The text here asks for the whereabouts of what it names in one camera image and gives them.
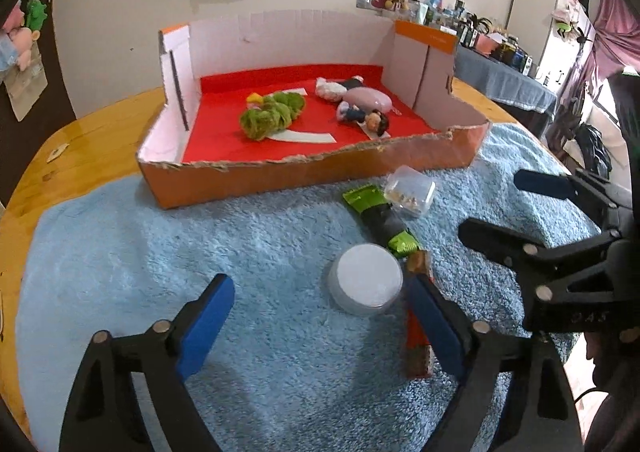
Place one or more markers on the white refrigerator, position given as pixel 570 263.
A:
pixel 535 22

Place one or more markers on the light blue fluffy towel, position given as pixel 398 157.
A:
pixel 150 257

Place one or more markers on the clear round plastic container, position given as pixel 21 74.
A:
pixel 365 279

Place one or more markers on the pink plastic egg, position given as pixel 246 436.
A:
pixel 367 99

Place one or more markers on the pink basket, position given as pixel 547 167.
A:
pixel 487 43

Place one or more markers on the dark-haired toy figurine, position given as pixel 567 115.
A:
pixel 367 121

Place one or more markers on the green yarn bundle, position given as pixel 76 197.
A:
pixel 257 122
pixel 290 104

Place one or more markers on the sushi roll plush toy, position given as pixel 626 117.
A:
pixel 327 89

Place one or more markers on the small paper tag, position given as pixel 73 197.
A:
pixel 58 153

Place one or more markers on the red and brown snack bar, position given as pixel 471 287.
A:
pixel 414 337

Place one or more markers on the green plush toy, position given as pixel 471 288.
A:
pixel 36 14

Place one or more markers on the green and black snack wrapper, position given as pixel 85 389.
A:
pixel 382 224

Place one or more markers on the black bag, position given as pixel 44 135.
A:
pixel 595 149

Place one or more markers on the pink curtain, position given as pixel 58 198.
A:
pixel 607 32

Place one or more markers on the row of bottles and jars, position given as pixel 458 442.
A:
pixel 450 14

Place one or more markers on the orange cardboard box red lining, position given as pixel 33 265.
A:
pixel 220 132

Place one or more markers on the side table with blue cloth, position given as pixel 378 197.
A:
pixel 500 79

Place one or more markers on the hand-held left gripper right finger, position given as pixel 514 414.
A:
pixel 435 324

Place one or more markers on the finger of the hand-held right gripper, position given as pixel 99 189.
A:
pixel 545 184
pixel 500 244

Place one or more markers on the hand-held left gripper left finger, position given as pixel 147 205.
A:
pixel 205 327

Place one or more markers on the small clear plastic box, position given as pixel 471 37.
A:
pixel 410 192

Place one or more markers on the pink plush toy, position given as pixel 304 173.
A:
pixel 25 44

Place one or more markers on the blonde doll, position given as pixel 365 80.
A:
pixel 256 99

